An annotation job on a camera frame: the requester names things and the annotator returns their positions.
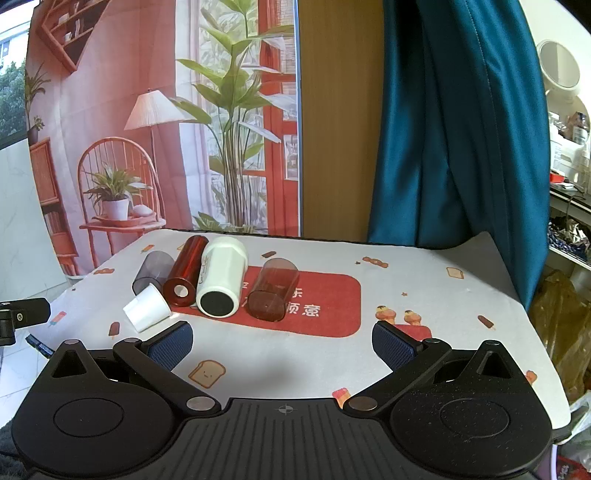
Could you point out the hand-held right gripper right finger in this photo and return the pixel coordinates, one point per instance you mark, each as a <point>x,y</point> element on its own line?
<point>395,347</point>

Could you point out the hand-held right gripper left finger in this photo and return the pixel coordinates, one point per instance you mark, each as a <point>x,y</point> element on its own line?
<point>170,347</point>

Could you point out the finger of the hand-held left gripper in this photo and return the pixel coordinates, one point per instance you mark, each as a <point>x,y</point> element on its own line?
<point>38,346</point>
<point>27,311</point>

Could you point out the brown transparent plastic cup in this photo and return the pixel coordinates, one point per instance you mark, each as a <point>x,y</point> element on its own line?
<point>272,290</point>

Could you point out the small white paper cup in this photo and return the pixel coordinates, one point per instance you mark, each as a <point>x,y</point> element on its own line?
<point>147,309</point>

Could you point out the shiny red metal cup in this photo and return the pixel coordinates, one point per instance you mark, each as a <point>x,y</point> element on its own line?
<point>187,272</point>

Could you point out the grey transparent plastic cup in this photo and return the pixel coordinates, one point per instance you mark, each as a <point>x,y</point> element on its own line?
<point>154,270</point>

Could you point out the large white cup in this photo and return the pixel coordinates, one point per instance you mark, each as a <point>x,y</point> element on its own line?
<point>221,277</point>

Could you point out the white printed tablecloth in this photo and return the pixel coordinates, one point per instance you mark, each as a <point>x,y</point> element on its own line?
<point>295,369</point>

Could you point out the yellow plastic bag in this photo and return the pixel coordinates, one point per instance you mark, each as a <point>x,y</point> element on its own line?
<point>561,318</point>

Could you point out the clear plastic bag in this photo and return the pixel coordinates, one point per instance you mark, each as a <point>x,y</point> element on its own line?
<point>577,443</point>

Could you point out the wooden panel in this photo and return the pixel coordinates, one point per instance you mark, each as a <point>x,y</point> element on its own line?
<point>341,138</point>

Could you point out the teal curtain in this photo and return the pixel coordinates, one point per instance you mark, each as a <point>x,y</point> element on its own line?
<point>461,138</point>

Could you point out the printed room scene backdrop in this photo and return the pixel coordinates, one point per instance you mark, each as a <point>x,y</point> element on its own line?
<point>115,69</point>

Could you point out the cluttered white shelf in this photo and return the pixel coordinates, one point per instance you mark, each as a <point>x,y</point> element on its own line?
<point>570,157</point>

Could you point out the round white mirror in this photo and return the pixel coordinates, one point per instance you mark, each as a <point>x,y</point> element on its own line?
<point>559,64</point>

